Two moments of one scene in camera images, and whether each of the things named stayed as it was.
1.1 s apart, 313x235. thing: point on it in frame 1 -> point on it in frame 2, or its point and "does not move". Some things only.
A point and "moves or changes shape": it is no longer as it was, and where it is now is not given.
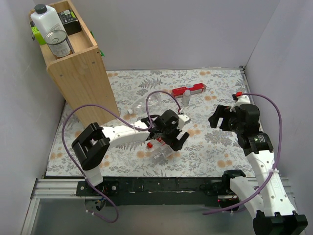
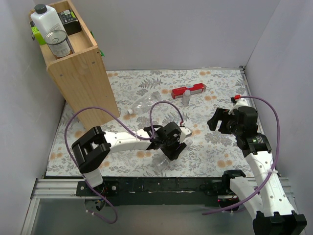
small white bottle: [186, 98] does not move
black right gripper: [220, 118] does not move
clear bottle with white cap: [154, 100] does not move
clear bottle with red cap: [163, 149] moves or changes shape
